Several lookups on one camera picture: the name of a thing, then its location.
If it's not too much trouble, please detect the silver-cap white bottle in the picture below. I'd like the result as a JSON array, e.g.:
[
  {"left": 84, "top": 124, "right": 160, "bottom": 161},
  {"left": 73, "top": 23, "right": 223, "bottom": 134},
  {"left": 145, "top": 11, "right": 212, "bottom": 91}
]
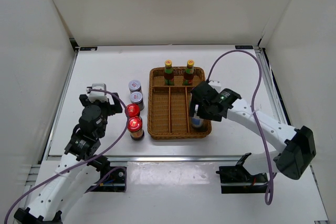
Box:
[{"left": 190, "top": 115, "right": 204, "bottom": 129}]

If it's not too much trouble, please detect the red-lid sauce jar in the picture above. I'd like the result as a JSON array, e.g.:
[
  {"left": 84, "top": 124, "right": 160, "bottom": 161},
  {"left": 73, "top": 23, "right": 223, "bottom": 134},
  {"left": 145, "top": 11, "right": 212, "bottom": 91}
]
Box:
[
  {"left": 126, "top": 103, "right": 142, "bottom": 121},
  {"left": 127, "top": 116, "right": 144, "bottom": 141}
]

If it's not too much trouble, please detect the yellow-cap sauce bottle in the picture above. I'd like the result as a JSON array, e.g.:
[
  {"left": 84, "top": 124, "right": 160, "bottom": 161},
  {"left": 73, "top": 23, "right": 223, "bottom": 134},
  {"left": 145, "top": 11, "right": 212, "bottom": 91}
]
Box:
[
  {"left": 183, "top": 60, "right": 194, "bottom": 86},
  {"left": 164, "top": 60, "right": 174, "bottom": 86}
]

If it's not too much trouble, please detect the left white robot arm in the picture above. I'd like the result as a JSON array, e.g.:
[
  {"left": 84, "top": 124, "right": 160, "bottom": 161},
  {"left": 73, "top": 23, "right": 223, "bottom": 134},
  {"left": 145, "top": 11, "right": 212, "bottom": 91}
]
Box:
[{"left": 14, "top": 87, "right": 127, "bottom": 223}]

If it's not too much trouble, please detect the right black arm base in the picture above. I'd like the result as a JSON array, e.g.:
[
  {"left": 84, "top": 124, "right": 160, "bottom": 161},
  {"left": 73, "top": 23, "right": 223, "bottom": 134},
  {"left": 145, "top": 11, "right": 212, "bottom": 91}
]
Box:
[{"left": 216, "top": 166, "right": 269, "bottom": 194}]

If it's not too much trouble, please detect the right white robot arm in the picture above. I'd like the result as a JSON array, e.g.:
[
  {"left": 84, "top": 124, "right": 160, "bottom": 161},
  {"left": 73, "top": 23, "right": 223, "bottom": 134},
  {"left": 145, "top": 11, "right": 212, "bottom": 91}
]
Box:
[{"left": 189, "top": 81, "right": 316, "bottom": 180}]

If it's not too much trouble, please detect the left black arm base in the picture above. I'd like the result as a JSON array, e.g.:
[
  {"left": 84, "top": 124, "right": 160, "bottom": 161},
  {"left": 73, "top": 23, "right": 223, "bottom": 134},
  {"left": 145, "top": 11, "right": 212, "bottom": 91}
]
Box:
[{"left": 86, "top": 166, "right": 127, "bottom": 193}]

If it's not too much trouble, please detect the near grey-lid spice jar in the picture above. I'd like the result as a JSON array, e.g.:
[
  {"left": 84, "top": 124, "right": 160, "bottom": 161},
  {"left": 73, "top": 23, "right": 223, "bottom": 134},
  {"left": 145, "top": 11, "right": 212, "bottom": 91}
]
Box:
[{"left": 130, "top": 91, "right": 144, "bottom": 111}]

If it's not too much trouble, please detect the grey-lid spice jar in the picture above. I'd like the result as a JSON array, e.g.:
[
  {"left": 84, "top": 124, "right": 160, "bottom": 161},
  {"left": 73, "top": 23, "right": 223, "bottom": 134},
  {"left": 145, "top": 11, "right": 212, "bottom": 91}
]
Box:
[
  {"left": 128, "top": 80, "right": 142, "bottom": 93},
  {"left": 130, "top": 91, "right": 144, "bottom": 111}
]

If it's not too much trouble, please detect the brown wicker divided basket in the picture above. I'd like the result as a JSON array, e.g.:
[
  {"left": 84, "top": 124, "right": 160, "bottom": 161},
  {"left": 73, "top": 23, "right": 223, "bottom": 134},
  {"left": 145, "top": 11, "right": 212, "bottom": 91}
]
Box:
[{"left": 147, "top": 67, "right": 212, "bottom": 140}]

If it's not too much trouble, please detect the far grey-lid spice jar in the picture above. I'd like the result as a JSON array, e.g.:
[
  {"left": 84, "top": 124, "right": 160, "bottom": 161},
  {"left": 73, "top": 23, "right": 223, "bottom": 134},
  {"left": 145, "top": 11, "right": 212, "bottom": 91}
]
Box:
[{"left": 128, "top": 80, "right": 142, "bottom": 93}]

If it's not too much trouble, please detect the left black corner label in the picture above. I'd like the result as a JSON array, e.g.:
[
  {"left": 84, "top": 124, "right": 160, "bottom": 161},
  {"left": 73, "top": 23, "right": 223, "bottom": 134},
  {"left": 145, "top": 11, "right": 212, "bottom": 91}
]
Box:
[{"left": 79, "top": 47, "right": 98, "bottom": 51}]

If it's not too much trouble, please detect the black corner label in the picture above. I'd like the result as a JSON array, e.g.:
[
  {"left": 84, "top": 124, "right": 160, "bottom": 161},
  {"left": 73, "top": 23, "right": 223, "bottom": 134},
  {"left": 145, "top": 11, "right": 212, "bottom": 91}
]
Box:
[
  {"left": 79, "top": 47, "right": 98, "bottom": 51},
  {"left": 235, "top": 45, "right": 254, "bottom": 50}
]

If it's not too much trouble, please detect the right black corner label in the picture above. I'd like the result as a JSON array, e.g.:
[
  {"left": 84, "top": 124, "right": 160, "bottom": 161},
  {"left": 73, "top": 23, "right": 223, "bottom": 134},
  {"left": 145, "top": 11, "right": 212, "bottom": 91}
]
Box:
[{"left": 235, "top": 45, "right": 254, "bottom": 50}]

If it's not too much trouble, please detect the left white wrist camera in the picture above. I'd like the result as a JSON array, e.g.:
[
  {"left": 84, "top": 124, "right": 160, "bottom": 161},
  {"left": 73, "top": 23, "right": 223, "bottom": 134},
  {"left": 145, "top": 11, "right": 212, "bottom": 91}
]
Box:
[{"left": 86, "top": 83, "right": 109, "bottom": 103}]

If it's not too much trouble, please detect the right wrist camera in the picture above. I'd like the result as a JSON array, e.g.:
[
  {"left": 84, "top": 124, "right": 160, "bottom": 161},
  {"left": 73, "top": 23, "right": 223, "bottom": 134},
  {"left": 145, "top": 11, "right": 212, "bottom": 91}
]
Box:
[{"left": 206, "top": 80, "right": 222, "bottom": 94}]

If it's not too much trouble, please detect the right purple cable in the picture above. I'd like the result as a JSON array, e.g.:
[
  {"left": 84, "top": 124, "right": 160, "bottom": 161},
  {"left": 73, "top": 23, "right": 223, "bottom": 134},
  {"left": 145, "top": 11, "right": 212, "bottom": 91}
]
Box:
[{"left": 206, "top": 50, "right": 275, "bottom": 206}]

